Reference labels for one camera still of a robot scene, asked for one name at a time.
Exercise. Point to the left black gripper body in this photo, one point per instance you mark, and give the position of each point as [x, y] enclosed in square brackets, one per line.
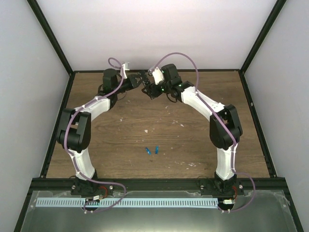
[131, 84]

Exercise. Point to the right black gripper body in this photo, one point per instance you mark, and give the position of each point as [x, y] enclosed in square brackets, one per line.
[157, 93]

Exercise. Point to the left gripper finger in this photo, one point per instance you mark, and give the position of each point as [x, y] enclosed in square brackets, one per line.
[139, 83]
[140, 74]

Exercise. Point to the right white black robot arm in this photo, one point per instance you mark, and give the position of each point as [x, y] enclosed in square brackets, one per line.
[225, 127]

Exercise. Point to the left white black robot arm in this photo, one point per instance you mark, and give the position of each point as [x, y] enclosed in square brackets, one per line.
[74, 131]

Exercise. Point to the left blue battery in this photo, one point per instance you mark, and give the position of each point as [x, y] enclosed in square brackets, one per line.
[148, 151]

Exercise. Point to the clear plastic sheet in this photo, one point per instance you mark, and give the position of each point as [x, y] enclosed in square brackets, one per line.
[263, 211]

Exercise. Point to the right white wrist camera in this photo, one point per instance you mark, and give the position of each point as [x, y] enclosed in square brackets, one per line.
[158, 76]

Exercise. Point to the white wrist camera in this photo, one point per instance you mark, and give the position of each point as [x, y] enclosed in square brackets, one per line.
[158, 76]
[125, 68]

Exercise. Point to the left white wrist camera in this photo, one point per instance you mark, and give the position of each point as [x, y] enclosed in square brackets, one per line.
[125, 68]

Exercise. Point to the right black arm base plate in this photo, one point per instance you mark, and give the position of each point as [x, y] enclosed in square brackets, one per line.
[212, 190]

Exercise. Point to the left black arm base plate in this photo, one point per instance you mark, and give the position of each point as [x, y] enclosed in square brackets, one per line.
[91, 190]

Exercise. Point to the light blue slotted cable duct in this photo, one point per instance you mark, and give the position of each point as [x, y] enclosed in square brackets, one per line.
[130, 202]

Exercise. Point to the black aluminium frame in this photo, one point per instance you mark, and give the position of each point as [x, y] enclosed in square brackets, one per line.
[273, 182]

